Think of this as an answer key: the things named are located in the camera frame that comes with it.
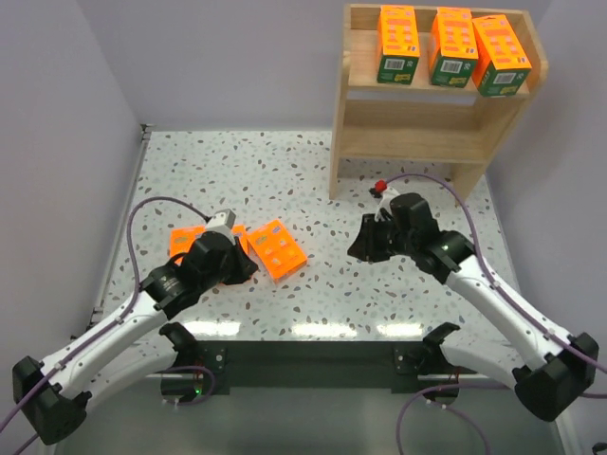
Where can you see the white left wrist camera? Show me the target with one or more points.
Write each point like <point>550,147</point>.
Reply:
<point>222,222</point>

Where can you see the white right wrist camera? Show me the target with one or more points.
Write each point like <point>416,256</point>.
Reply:
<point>385,194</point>

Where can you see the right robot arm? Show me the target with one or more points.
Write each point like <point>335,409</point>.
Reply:
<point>546,366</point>

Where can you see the wooden shelf unit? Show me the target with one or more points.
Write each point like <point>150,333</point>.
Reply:
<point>422,121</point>

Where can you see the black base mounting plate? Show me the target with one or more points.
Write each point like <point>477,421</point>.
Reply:
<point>396,366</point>

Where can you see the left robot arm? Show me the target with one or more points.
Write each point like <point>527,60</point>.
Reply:
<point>51,392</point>

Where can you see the orange sponge box narrow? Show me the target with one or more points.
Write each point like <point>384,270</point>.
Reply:
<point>453,52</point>
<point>398,47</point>

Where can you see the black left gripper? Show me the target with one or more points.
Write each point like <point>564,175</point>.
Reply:
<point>242,265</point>

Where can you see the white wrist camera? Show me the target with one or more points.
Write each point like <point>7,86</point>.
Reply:
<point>385,194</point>
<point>222,222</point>

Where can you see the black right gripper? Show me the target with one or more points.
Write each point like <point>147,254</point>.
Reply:
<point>372,238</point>

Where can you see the orange sponge box wide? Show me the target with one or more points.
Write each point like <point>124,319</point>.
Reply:
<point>181,240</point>
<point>277,250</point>

